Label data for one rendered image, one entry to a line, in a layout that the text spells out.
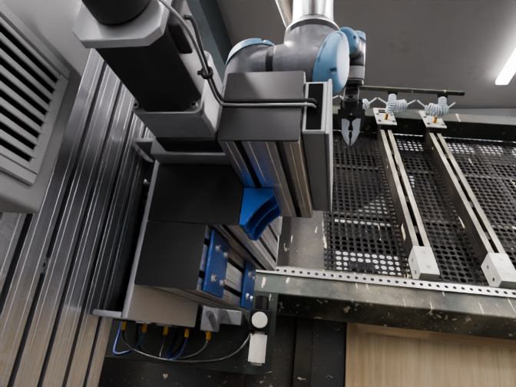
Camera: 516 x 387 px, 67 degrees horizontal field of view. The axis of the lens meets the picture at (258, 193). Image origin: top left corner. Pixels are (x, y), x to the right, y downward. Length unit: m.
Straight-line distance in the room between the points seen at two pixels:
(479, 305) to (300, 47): 0.96
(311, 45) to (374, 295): 0.80
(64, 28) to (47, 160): 0.14
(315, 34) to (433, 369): 1.18
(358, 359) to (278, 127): 1.18
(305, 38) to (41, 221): 0.57
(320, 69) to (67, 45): 0.47
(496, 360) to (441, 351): 0.18
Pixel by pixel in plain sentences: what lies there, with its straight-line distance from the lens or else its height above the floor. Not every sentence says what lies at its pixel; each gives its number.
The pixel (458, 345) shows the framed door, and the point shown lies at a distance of 1.61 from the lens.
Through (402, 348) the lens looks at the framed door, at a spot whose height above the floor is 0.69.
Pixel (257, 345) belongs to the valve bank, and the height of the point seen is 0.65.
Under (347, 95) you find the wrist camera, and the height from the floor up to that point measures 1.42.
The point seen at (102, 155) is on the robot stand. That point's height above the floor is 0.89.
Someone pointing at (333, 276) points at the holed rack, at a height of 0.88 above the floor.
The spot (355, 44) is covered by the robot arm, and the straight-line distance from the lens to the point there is 1.26.
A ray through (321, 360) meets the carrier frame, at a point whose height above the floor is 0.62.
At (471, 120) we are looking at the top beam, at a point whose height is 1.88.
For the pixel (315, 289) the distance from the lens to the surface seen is 1.27.
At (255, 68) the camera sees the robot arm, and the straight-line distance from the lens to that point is 0.82.
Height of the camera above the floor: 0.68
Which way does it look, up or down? 20 degrees up
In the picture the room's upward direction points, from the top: 7 degrees clockwise
